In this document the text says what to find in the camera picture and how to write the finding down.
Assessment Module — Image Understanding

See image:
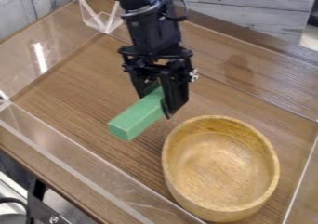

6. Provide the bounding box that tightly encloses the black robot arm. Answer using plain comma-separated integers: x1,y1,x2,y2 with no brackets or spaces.
117,0,197,117

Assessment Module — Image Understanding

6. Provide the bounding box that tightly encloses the black metal table leg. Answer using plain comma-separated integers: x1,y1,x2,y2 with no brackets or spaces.
27,178,71,224

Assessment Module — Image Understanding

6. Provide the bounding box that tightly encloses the clear acrylic corner bracket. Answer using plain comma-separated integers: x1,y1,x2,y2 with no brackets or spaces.
79,0,123,34

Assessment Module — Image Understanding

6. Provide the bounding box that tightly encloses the clear acrylic front wall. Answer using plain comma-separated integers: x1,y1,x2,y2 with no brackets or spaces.
0,98,205,224

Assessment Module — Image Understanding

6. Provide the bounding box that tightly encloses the brown wooden bowl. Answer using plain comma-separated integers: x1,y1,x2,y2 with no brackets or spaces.
162,115,280,222

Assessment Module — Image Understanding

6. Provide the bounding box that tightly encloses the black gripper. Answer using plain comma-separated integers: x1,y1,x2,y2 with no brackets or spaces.
118,45,199,119

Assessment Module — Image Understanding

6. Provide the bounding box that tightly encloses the green rectangular block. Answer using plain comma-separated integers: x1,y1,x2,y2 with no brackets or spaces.
109,87,165,141

